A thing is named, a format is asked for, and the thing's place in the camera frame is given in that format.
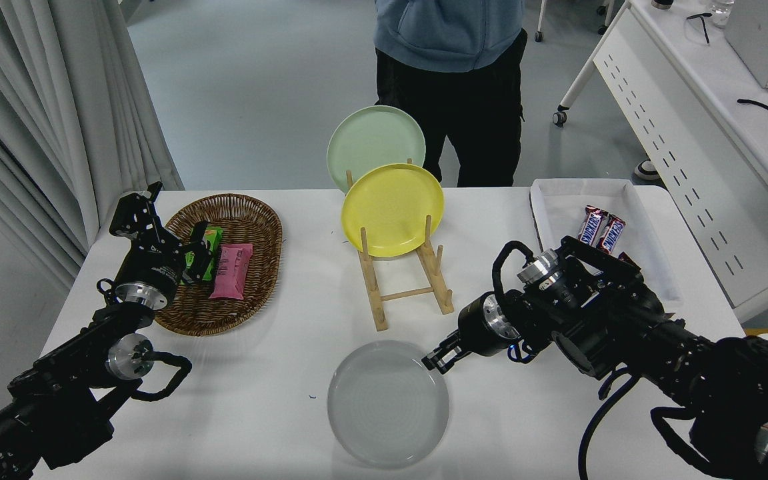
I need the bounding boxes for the white tray with brown base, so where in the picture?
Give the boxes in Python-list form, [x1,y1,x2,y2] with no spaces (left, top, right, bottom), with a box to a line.
[529,177,685,314]

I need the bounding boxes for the grey plate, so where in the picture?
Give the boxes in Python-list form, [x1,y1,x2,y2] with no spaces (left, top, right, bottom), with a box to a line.
[327,340,451,469]

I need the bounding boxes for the wooden plate rack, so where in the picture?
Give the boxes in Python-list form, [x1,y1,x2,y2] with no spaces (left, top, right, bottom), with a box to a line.
[345,159,456,332]

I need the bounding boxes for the grey curtain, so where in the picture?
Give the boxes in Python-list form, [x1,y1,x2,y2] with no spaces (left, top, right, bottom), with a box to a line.
[0,0,185,291]

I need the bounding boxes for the silver laptop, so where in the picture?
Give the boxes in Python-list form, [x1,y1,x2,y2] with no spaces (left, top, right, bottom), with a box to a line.
[724,0,768,93]

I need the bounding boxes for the black cable on desk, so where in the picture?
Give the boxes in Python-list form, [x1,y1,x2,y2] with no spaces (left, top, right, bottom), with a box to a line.
[737,99,768,124]

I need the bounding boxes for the person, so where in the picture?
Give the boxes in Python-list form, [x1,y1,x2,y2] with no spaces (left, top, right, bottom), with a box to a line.
[374,0,529,187]

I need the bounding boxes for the green snack bar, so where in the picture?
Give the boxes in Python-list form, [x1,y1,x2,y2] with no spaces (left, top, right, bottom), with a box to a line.
[184,225,223,282]

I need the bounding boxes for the pink snack bar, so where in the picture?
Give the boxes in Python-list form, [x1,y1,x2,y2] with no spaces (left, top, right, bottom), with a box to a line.
[209,243,254,301]

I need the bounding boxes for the brown wicker basket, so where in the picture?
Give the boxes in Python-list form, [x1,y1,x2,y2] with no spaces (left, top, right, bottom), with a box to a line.
[153,193,283,337]

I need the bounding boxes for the yellow plate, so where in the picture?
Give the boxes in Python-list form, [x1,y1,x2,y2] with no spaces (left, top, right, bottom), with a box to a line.
[341,163,445,258]

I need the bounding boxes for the pale green plate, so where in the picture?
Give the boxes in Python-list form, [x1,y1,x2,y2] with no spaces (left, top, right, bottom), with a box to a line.
[326,105,427,194]

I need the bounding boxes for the white perforated side desk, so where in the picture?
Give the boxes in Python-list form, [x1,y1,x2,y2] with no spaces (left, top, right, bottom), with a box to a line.
[553,0,768,324]

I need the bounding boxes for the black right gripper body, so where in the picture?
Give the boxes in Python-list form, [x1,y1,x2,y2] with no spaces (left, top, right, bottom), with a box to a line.
[456,297,513,357]

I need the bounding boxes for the black glasses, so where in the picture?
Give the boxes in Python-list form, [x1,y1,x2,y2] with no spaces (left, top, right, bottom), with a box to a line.
[686,12,715,46]

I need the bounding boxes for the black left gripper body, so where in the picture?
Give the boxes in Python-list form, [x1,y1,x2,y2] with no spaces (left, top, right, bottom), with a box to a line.
[116,241,189,295]

